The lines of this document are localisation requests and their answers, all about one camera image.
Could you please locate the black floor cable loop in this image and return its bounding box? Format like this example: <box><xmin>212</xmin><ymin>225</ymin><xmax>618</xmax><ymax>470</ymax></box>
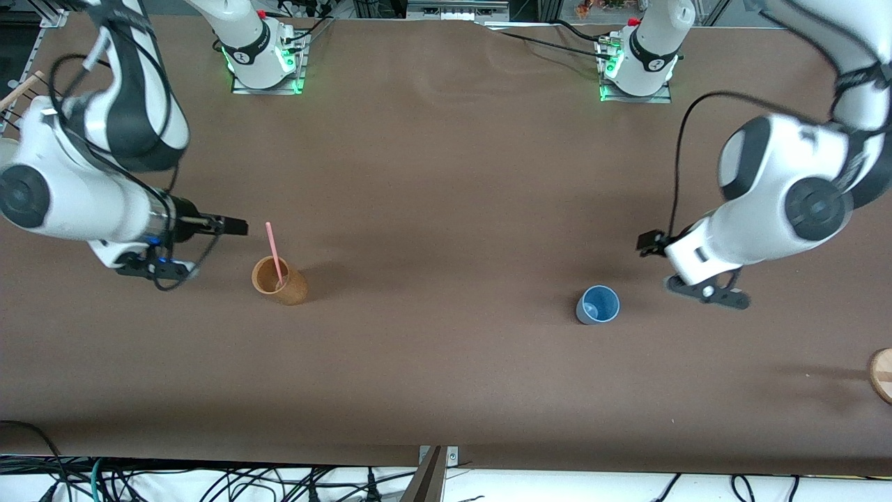
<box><xmin>0</xmin><ymin>420</ymin><xmax>72</xmax><ymax>502</ymax></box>

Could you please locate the grey power strip device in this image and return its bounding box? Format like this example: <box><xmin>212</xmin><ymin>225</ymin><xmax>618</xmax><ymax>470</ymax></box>
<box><xmin>406</xmin><ymin>0</ymin><xmax>511</xmax><ymax>22</ymax></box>

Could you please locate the round wooden disc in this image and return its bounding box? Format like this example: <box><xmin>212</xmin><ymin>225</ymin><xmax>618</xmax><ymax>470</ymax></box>
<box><xmin>868</xmin><ymin>348</ymin><xmax>892</xmax><ymax>406</ymax></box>

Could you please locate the pink chopstick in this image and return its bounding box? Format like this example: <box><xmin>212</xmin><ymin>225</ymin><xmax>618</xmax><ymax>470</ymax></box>
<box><xmin>265</xmin><ymin>222</ymin><xmax>286</xmax><ymax>289</ymax></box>

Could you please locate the brown wooden cup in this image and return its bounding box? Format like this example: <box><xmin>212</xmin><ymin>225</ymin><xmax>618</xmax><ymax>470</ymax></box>
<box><xmin>252</xmin><ymin>256</ymin><xmax>308</xmax><ymax>306</ymax></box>

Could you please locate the long black table cable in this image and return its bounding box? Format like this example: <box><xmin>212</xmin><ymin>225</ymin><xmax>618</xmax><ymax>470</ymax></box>
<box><xmin>496</xmin><ymin>29</ymin><xmax>615</xmax><ymax>63</ymax></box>

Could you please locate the black cable pair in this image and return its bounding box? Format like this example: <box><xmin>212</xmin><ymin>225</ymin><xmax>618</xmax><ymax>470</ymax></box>
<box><xmin>652</xmin><ymin>473</ymin><xmax>801</xmax><ymax>502</ymax></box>

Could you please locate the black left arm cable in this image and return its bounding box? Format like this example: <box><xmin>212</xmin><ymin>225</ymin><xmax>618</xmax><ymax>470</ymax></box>
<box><xmin>668</xmin><ymin>90</ymin><xmax>837</xmax><ymax>242</ymax></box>

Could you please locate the blue cup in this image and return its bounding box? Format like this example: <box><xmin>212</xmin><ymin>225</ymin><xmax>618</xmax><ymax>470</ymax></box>
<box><xmin>576</xmin><ymin>285</ymin><xmax>620</xmax><ymax>326</ymax></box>

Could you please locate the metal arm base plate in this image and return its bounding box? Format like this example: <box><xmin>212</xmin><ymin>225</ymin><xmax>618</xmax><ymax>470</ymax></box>
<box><xmin>230</xmin><ymin>29</ymin><xmax>309</xmax><ymax>96</ymax></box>
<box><xmin>598</xmin><ymin>38</ymin><xmax>674</xmax><ymax>105</ymax></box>

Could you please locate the dark camera mount pole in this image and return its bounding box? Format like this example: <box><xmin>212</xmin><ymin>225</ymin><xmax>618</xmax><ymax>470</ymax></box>
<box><xmin>400</xmin><ymin>446</ymin><xmax>447</xmax><ymax>502</ymax></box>

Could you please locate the tangled black cable bundle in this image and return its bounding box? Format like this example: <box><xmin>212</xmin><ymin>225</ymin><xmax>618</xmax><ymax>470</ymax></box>
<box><xmin>42</xmin><ymin>457</ymin><xmax>405</xmax><ymax>502</ymax></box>

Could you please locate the aluminium corner bracket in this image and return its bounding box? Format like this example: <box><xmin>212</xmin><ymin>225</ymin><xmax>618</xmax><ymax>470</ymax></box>
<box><xmin>26</xmin><ymin>0</ymin><xmax>71</xmax><ymax>29</ymax></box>

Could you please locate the short black table cable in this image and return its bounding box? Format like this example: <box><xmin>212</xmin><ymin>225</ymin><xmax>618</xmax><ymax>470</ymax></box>
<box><xmin>551</xmin><ymin>19</ymin><xmax>608</xmax><ymax>44</ymax></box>

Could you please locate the wooden rack stick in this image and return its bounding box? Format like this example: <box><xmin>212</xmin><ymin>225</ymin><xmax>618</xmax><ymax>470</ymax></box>
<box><xmin>0</xmin><ymin>70</ymin><xmax>45</xmax><ymax>112</ymax></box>

